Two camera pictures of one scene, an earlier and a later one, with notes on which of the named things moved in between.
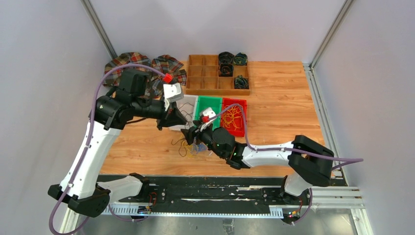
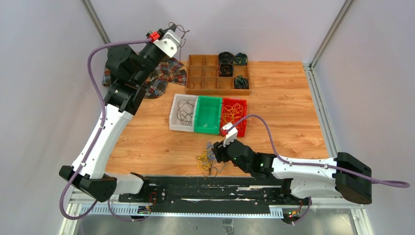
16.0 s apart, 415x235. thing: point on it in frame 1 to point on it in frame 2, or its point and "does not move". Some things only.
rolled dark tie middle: (225, 70) does not move
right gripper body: (204, 136) to (221, 152)
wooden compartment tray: (203, 79) does not move
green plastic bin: (204, 103) does not move
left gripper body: (170, 110) to (149, 59)
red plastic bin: (233, 119) does not move
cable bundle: (189, 150) to (207, 162)
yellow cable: (232, 117) does not move
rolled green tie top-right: (241, 59) does not move
